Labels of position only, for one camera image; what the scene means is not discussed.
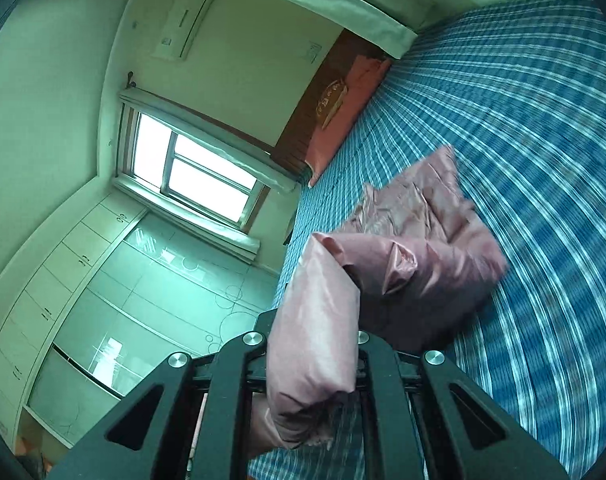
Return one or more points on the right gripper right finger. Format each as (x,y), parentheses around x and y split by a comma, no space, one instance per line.
(423,418)

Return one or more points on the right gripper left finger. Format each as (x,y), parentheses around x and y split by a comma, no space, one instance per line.
(188,419)

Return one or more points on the pink puffer down jacket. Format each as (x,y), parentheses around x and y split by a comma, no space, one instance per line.
(409,265)

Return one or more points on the white glass-door wardrobe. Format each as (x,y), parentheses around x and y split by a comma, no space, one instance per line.
(121,291)

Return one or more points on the dark wooden headboard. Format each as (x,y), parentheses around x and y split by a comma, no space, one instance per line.
(290,150)

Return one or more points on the embroidered brown cushion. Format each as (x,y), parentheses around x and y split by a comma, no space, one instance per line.
(329,102)

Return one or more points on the blue plaid bed sheet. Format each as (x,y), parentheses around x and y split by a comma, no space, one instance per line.
(518,89)

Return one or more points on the red pillow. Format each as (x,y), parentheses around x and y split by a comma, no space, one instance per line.
(362,81)

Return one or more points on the window with white frame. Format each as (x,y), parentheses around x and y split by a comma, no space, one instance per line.
(171,164)

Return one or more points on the white wall socket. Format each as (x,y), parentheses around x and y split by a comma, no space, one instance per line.
(311,52)

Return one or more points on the white wall air conditioner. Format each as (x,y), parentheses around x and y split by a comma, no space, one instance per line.
(180,29)

